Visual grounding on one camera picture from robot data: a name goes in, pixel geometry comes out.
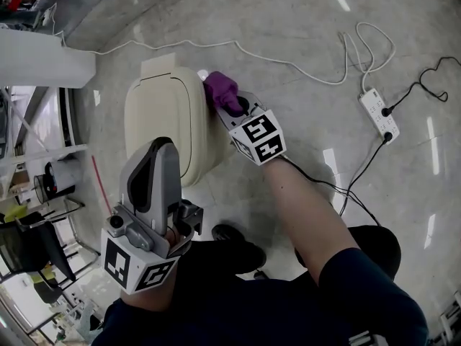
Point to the purple cloth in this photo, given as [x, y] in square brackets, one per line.
[219, 88]

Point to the person's navy shirt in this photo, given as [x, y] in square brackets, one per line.
[234, 312]

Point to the person's black shoe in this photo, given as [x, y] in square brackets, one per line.
[237, 245]

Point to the white shelving rack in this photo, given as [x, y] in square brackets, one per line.
[47, 153]

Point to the white metal frame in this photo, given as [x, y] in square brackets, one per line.
[448, 314]

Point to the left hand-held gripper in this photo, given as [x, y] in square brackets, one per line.
[144, 243]

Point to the person's left hand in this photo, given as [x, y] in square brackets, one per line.
[173, 237]

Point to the person's left forearm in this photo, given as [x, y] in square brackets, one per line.
[155, 297]

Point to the person's left leg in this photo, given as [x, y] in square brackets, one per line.
[198, 261]

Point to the person's right leg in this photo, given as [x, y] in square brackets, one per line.
[374, 247]

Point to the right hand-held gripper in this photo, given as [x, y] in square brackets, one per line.
[257, 137]

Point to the cream lidded trash bin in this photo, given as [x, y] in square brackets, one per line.
[162, 114]

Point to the black cantilever chair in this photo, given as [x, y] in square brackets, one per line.
[32, 243]

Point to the red floor tape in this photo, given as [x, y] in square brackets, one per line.
[101, 186]

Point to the white pillar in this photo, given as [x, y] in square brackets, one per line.
[39, 60]

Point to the person's right forearm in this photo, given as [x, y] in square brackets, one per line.
[299, 211]

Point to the person's leg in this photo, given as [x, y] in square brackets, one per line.
[374, 247]
[198, 261]

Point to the white power strip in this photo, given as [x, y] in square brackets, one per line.
[372, 103]

